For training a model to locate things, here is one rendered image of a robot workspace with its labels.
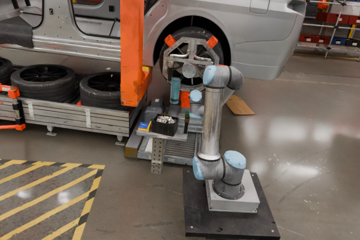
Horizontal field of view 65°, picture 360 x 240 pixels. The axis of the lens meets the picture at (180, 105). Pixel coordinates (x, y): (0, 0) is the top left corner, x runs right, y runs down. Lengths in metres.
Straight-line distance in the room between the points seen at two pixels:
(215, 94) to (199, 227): 0.85
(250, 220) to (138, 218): 0.84
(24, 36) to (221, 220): 2.68
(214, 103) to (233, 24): 1.30
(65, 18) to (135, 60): 1.02
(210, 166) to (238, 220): 0.42
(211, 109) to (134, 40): 1.03
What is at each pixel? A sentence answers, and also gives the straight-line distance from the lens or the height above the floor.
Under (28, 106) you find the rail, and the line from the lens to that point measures 3.24.
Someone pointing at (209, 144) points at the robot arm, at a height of 0.77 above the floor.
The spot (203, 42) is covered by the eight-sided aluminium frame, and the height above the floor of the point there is 1.11.
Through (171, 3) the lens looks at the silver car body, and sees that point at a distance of 2.85.
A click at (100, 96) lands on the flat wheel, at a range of 2.95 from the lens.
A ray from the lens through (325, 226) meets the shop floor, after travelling 2.71.
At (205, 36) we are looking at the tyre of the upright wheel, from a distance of 2.80.
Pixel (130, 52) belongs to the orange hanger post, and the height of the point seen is 1.04.
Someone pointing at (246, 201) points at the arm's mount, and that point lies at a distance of 2.02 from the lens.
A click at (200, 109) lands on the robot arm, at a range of 2.19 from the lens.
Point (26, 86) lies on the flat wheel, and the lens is 3.30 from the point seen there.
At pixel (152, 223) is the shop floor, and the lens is 2.32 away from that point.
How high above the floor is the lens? 1.79
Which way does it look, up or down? 27 degrees down
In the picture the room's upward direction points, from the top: 6 degrees clockwise
